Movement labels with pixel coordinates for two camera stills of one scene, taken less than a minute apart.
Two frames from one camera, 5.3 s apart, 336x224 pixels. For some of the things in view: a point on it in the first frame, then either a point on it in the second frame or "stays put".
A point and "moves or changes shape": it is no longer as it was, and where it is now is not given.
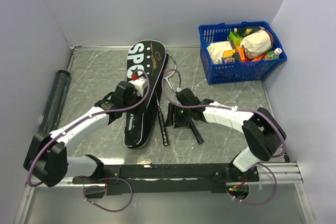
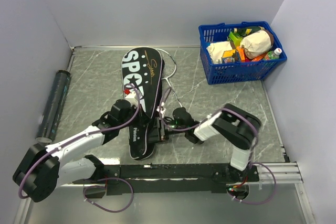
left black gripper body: x=135 y=99 to x=131 y=113
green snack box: x=237 y=40 stays put
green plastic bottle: x=274 y=54 stays put
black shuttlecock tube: x=50 y=120 stays put
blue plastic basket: x=248 y=72 stays put
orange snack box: x=244 y=59 stays put
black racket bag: x=149 y=56 moves or changes shape
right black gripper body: x=182 y=116 to x=173 y=124
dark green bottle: x=244 y=31 stays put
